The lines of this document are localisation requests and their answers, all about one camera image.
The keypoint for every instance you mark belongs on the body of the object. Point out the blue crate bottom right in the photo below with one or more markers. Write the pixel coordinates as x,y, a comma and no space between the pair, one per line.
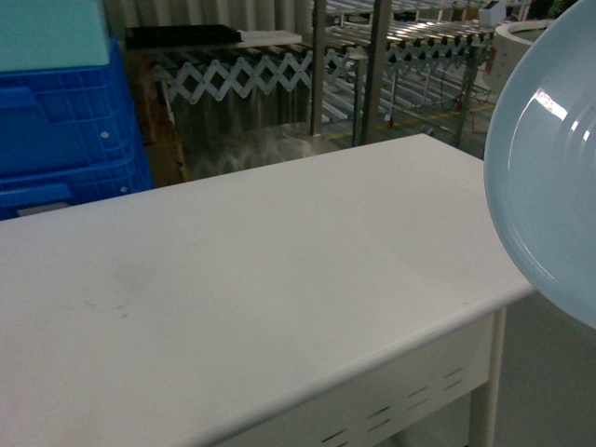
74,186

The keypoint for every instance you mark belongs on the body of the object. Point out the light blue oval tray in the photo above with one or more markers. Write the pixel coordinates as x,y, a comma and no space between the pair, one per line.
539,163

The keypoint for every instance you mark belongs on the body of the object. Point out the white round bin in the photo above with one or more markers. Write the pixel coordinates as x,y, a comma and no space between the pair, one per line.
511,41

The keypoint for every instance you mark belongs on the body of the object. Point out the expandable roller conveyor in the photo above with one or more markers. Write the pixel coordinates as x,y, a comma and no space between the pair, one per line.
419,68

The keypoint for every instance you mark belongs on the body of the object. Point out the blue crate top right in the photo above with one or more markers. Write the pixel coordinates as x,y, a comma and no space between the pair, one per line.
62,119

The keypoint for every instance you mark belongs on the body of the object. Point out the black tray on conveyor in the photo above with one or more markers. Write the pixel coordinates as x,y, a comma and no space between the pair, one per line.
180,36

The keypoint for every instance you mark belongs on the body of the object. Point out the blue crate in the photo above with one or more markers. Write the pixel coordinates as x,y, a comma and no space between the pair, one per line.
62,119
74,186

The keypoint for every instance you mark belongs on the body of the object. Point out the teal foam box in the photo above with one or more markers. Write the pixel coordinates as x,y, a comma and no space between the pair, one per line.
40,35

